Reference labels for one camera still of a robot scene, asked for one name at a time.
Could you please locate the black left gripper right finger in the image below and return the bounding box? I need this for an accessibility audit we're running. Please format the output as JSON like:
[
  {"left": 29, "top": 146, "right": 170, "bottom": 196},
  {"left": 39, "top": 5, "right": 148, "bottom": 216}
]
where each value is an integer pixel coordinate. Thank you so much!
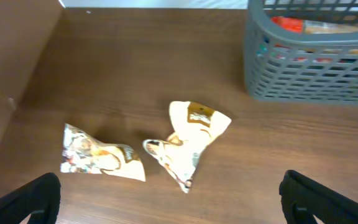
[{"left": 279, "top": 170, "right": 358, "bottom": 224}]

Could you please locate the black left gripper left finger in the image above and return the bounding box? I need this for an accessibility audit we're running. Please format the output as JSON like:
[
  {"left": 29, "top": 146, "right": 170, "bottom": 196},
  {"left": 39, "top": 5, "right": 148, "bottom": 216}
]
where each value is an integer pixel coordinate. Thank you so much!
[{"left": 0, "top": 172, "right": 61, "bottom": 224}]

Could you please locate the grey plastic lattice basket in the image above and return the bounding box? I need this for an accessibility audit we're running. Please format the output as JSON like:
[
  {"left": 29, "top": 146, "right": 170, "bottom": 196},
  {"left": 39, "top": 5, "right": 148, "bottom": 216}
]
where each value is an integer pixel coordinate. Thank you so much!
[{"left": 244, "top": 1, "right": 358, "bottom": 105}]

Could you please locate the brown cardboard side panel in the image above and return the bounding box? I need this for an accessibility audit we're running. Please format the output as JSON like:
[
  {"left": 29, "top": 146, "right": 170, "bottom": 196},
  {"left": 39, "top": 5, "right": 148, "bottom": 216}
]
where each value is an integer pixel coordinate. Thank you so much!
[{"left": 0, "top": 0, "right": 67, "bottom": 181}]

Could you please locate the cream Pantree snack bag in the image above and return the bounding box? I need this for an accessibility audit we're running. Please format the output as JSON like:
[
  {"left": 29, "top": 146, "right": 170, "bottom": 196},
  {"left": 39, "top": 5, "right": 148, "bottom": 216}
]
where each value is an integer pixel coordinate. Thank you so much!
[{"left": 143, "top": 101, "right": 232, "bottom": 194}]

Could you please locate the red snack bar packet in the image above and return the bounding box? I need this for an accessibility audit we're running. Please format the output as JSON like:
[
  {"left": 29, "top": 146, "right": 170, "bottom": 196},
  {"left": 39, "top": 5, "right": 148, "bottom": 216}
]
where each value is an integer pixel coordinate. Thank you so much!
[{"left": 271, "top": 16, "right": 358, "bottom": 34}]

